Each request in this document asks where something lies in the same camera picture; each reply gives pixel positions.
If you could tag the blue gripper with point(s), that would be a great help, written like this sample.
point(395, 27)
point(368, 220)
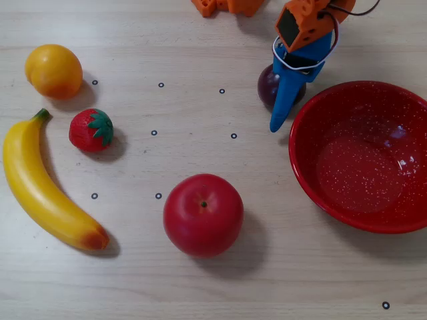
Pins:
point(283, 87)

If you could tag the dark purple plum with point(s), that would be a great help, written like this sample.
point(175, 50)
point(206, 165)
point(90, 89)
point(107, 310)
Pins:
point(267, 88)

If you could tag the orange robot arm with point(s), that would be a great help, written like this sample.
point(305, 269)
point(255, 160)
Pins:
point(310, 30)

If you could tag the red speckled bowl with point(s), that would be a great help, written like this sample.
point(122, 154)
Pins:
point(360, 166)

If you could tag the red apple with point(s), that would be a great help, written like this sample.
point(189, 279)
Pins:
point(203, 216)

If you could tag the red strawberry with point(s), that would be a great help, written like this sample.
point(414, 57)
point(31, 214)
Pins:
point(83, 133)

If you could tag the yellow orange peach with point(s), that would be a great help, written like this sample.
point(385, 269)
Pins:
point(53, 71)

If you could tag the yellow banana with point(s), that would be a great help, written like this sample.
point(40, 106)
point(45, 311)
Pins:
point(30, 190)

